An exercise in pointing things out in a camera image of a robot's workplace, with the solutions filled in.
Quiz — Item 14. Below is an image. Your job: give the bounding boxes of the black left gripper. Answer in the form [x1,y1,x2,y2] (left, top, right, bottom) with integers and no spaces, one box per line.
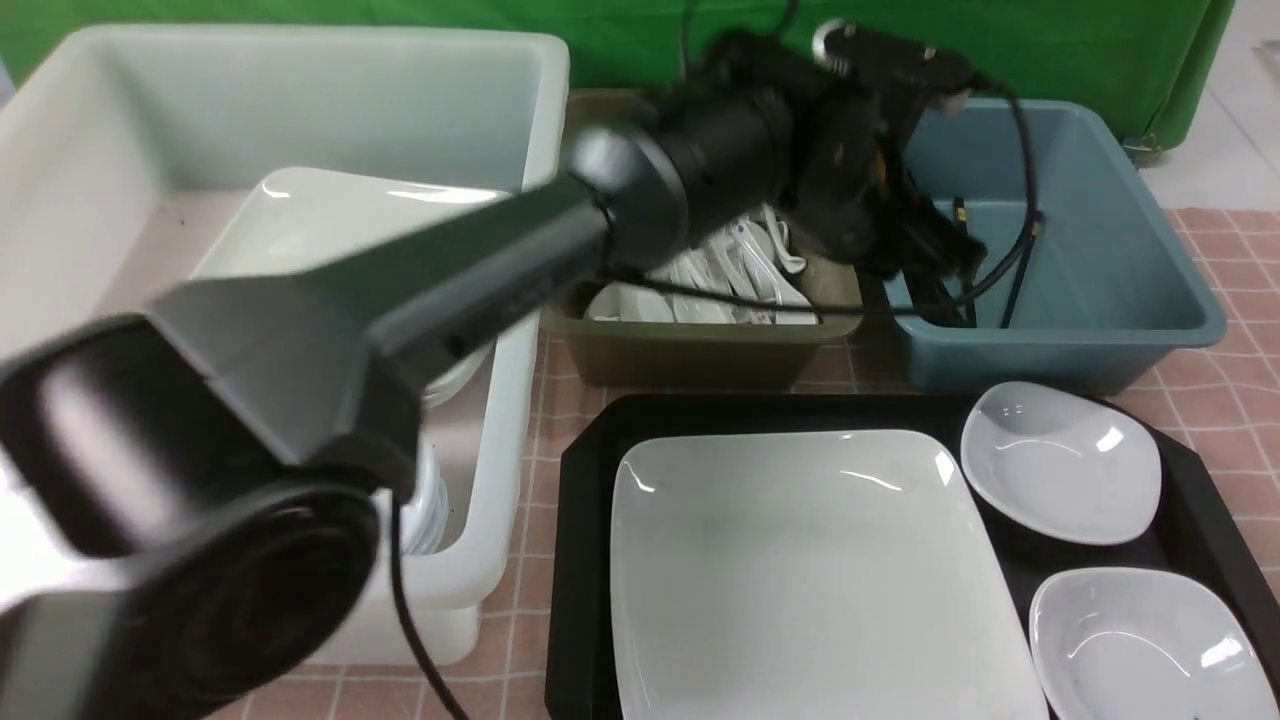
[785,79,986,281]

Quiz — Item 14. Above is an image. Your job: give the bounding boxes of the white bowl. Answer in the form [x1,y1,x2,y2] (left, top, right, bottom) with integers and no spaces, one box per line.
[1028,568,1277,719]
[960,382,1164,546]

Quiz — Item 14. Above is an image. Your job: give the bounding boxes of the large white square plate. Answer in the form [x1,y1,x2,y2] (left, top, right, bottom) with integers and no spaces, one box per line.
[609,429,1050,719]

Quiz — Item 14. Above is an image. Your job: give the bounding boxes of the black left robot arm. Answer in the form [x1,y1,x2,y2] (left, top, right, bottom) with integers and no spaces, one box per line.
[3,79,986,719]

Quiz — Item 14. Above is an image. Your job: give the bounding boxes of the pile of white spoons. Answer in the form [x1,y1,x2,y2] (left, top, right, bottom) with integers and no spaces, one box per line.
[584,206,819,325]

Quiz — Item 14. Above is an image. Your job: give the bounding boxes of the black chopsticks in bin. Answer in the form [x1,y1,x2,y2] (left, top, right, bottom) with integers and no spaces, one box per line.
[902,197,1046,329]

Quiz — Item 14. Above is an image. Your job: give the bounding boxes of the olive green plastic bin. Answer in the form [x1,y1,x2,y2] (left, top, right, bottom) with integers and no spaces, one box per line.
[541,88,861,389]

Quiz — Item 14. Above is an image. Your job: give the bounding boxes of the blue plastic bin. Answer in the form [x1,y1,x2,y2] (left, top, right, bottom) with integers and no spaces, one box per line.
[899,99,1226,395]

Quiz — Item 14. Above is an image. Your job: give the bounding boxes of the green cloth backdrop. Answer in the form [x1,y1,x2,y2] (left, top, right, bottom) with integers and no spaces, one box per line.
[1,1,1234,149]

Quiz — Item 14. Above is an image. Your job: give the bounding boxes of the pink checkered tablecloth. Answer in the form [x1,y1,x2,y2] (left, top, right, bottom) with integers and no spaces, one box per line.
[200,208,1280,720]

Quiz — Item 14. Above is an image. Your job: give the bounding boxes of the stack of white square plates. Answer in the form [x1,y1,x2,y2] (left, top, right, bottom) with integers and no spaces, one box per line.
[189,167,521,406]

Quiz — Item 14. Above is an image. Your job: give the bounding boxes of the black serving tray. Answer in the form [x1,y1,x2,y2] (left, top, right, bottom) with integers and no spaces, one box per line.
[544,393,1279,719]

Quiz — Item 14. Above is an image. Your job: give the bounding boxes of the stack of white bowls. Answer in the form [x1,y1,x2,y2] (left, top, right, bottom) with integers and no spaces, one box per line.
[401,436,451,555]

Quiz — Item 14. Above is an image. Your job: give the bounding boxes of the large white plastic bin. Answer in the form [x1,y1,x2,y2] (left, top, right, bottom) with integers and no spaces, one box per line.
[3,26,570,665]

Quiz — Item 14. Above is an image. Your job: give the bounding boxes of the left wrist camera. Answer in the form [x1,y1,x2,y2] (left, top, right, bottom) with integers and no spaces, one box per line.
[812,19,977,117]

